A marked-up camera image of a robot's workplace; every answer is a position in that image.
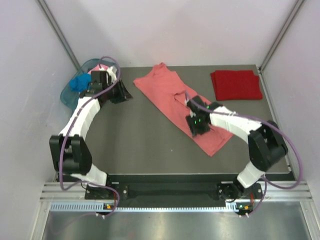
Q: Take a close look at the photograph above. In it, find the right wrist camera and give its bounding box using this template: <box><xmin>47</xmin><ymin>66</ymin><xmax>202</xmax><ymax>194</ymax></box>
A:
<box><xmin>185</xmin><ymin>95</ymin><xmax>207</xmax><ymax>117</ymax></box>

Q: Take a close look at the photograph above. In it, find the teal plastic basket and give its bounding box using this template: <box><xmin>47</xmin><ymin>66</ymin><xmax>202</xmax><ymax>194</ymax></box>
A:
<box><xmin>60</xmin><ymin>58</ymin><xmax>99</xmax><ymax>111</ymax></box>

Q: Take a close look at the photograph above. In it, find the light pink t-shirt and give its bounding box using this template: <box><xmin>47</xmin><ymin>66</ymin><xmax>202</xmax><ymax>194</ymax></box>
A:
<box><xmin>87</xmin><ymin>64</ymin><xmax>109</xmax><ymax>74</ymax></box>

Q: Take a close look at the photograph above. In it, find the blue t-shirt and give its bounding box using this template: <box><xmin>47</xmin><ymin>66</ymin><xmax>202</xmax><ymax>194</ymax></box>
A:
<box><xmin>68</xmin><ymin>73</ymin><xmax>91</xmax><ymax>93</ymax></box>

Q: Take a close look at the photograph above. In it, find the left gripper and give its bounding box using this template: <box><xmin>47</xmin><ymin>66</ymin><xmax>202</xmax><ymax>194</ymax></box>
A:
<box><xmin>102</xmin><ymin>78</ymin><xmax>133</xmax><ymax>105</ymax></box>

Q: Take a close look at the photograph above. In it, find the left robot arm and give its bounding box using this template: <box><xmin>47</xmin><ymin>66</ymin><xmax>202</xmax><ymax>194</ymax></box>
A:
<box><xmin>49</xmin><ymin>66</ymin><xmax>132</xmax><ymax>199</ymax></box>

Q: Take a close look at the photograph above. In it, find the slotted cable duct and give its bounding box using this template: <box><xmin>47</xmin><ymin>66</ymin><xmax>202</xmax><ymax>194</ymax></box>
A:
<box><xmin>49</xmin><ymin>200</ymin><xmax>249</xmax><ymax>213</ymax></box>

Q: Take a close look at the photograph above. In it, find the right aluminium corner post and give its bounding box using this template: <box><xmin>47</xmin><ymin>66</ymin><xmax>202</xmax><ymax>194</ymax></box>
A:
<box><xmin>258</xmin><ymin>0</ymin><xmax>306</xmax><ymax>74</ymax></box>

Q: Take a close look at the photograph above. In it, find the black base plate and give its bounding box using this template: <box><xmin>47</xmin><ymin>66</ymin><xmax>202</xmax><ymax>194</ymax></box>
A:
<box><xmin>84</xmin><ymin>173</ymin><xmax>296</xmax><ymax>207</ymax></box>

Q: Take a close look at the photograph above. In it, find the aluminium corner post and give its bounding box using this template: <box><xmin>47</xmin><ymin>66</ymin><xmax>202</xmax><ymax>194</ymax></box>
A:
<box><xmin>258</xmin><ymin>0</ymin><xmax>306</xmax><ymax>74</ymax></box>
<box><xmin>35</xmin><ymin>0</ymin><xmax>81</xmax><ymax>70</ymax></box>

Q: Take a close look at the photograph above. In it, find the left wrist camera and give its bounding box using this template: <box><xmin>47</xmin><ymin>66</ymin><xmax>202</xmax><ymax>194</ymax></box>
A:
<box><xmin>90</xmin><ymin>65</ymin><xmax>118</xmax><ymax>90</ymax></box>

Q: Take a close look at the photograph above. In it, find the left aluminium corner post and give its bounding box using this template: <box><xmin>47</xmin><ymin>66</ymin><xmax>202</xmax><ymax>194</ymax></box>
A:
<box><xmin>35</xmin><ymin>0</ymin><xmax>81</xmax><ymax>70</ymax></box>

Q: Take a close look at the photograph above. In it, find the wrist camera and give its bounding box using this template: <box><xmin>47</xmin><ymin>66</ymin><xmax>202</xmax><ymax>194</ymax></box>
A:
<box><xmin>185</xmin><ymin>95</ymin><xmax>207</xmax><ymax>117</ymax></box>
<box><xmin>90</xmin><ymin>65</ymin><xmax>118</xmax><ymax>90</ymax></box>

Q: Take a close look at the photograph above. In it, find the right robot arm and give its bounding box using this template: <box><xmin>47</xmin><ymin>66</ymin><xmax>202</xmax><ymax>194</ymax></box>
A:
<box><xmin>185</xmin><ymin>95</ymin><xmax>288</xmax><ymax>202</ymax></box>

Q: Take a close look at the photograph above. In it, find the folded red t-shirt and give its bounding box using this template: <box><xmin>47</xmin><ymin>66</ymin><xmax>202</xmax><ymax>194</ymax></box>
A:
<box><xmin>210</xmin><ymin>70</ymin><xmax>263</xmax><ymax>101</ymax></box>

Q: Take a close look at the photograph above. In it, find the salmon pink t-shirt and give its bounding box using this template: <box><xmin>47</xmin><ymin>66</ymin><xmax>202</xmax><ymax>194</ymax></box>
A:
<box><xmin>133</xmin><ymin>62</ymin><xmax>233</xmax><ymax>157</ymax></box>

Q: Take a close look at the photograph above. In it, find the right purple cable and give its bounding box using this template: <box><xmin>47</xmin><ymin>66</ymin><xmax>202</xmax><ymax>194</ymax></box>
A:
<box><xmin>184</xmin><ymin>91</ymin><xmax>304</xmax><ymax>218</ymax></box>

